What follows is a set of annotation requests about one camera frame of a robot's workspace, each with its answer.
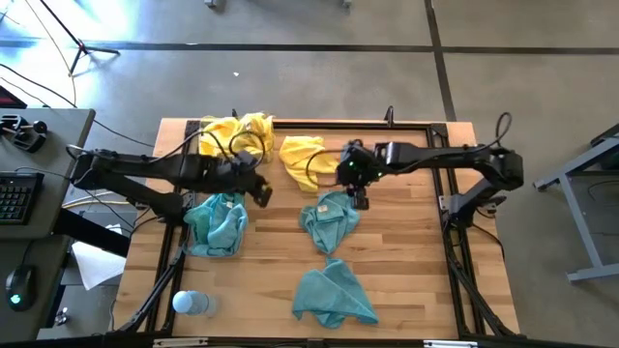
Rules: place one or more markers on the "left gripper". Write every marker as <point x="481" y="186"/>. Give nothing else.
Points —
<point x="239" y="178"/>

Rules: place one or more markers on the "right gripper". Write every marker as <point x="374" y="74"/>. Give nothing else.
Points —
<point x="360" y="169"/>

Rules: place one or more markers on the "yellow microfiber towel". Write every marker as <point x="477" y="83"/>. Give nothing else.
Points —
<point x="297" y="154"/>
<point x="220" y="133"/>
<point x="258" y="135"/>

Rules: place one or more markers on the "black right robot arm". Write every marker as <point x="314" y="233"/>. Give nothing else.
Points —
<point x="435" y="153"/>

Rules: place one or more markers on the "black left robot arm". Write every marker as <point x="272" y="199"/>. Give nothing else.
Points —
<point x="145" y="169"/>

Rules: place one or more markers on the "clear plastic basket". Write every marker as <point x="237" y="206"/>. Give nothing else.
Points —
<point x="242" y="251"/>

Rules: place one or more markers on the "clear plastic water bottle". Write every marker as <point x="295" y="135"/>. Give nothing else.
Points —
<point x="191" y="303"/>

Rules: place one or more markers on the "black desk beam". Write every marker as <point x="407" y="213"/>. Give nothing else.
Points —
<point x="92" y="232"/>

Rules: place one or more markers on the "white paper sheet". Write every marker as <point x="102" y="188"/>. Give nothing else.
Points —
<point x="97" y="266"/>

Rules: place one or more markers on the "gray stand foot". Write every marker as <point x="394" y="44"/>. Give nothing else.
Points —
<point x="213" y="3"/>

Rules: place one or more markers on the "gray desk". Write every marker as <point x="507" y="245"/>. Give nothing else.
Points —
<point x="58" y="159"/>

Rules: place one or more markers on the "black tripod stand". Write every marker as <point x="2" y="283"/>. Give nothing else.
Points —
<point x="81" y="47"/>

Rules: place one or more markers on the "small metal object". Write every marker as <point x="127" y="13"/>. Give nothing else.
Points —
<point x="60" y="318"/>

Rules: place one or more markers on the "black desk clamp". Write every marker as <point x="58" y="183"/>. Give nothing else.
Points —
<point x="29" y="137"/>

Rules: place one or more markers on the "black keyboard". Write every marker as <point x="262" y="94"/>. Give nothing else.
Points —
<point x="17" y="200"/>

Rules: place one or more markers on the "black computer mouse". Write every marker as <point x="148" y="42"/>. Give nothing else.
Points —
<point x="21" y="285"/>

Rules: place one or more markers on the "dark monitor corner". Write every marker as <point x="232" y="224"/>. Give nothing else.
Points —
<point x="9" y="100"/>

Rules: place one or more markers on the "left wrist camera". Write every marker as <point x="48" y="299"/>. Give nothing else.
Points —
<point x="245" y="159"/>

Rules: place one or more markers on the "black aluminium table frame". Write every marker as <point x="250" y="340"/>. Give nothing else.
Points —
<point x="314" y="126"/>

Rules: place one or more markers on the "black frame clamp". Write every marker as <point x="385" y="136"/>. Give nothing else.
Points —
<point x="234" y="114"/>
<point x="389" y="116"/>

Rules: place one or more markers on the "silver metal bracket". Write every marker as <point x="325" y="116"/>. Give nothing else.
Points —
<point x="450" y="344"/>
<point x="179" y="342"/>

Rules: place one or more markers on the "gray metal cart frame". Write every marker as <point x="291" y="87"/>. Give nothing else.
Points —
<point x="580" y="217"/>

